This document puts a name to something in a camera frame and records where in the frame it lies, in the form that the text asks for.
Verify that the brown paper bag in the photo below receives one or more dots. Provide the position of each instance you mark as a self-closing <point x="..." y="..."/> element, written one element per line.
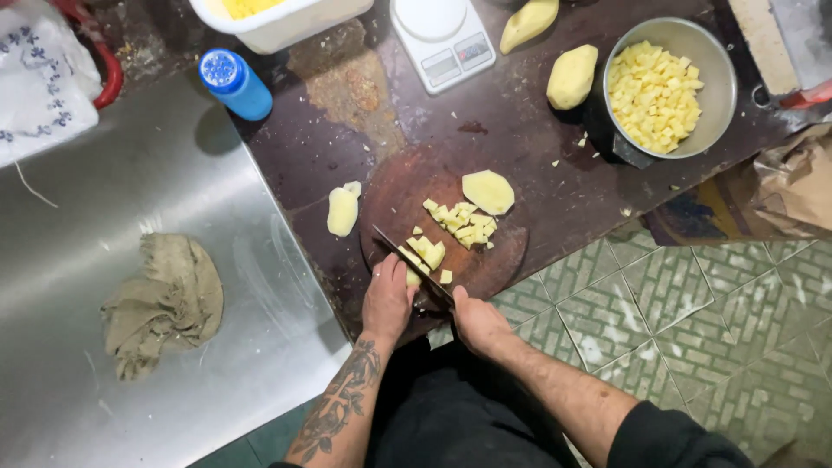
<point x="793" y="182"/>

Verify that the person's black clothing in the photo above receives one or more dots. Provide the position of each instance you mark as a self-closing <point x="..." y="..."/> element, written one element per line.
<point x="455" y="416"/>

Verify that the slim whole peeled potato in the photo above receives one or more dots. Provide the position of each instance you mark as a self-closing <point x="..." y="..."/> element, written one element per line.
<point x="528" y="25"/>

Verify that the person's left hand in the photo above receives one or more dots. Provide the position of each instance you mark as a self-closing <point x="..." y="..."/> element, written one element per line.
<point x="385" y="302"/>

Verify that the steel bowl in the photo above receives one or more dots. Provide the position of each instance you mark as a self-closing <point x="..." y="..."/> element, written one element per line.
<point x="718" y="71"/>

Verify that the pile of diced potato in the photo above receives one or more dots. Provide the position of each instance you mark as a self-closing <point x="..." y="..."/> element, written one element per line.
<point x="463" y="224"/>

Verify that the person's left fingers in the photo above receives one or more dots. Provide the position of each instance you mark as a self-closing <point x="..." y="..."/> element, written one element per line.
<point x="391" y="272"/>

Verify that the long peeled potato piece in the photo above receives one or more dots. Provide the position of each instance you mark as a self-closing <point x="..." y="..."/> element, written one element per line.
<point x="342" y="213"/>

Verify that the round wooden cutting board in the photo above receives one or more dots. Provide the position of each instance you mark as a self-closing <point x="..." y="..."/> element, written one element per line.
<point x="403" y="195"/>

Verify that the beige cloth rag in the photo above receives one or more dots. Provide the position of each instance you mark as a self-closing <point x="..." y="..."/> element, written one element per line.
<point x="166" y="305"/>

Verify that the person's right hand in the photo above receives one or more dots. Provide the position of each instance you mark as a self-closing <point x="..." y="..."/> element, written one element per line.
<point x="482" y="328"/>

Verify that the heap of potato cubes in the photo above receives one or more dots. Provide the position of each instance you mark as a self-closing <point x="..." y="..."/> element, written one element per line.
<point x="653" y="97"/>

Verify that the yellow potato chunk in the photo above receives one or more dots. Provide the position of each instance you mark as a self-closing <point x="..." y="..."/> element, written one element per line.
<point x="429" y="252"/>

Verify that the white blue-printed plastic bag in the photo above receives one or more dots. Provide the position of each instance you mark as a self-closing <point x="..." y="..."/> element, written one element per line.
<point x="39" y="84"/>

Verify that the red plastic basin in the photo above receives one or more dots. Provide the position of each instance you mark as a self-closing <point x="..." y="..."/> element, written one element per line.
<point x="112" y="71"/>

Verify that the plump whole peeled potato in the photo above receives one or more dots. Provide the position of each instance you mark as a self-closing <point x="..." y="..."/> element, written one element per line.
<point x="572" y="77"/>

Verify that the blue shaker bottle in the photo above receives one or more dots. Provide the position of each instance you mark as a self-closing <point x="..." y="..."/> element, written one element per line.
<point x="240" y="88"/>

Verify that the small peeled potato piece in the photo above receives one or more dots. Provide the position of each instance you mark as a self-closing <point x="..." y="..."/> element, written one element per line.
<point x="353" y="188"/>

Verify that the flat peeled potato half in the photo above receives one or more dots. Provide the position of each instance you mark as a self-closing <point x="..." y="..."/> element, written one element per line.
<point x="487" y="192"/>

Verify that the pale wooden block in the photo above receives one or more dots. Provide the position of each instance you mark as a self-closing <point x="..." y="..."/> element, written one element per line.
<point x="764" y="45"/>

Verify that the yellow food in tub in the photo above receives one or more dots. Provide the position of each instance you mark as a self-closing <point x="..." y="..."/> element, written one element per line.
<point x="250" y="6"/>

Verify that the white kitchen scale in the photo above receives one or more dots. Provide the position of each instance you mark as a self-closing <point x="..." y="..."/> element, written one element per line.
<point x="442" y="39"/>

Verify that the person's right fingers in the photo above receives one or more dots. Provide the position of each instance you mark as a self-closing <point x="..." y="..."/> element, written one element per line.
<point x="461" y="300"/>

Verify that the dark-bladed kitchen knife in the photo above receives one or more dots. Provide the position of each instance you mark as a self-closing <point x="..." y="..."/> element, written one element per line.
<point x="406" y="257"/>

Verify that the white plastic tub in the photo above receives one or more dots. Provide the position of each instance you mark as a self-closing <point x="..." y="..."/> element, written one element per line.
<point x="292" y="26"/>

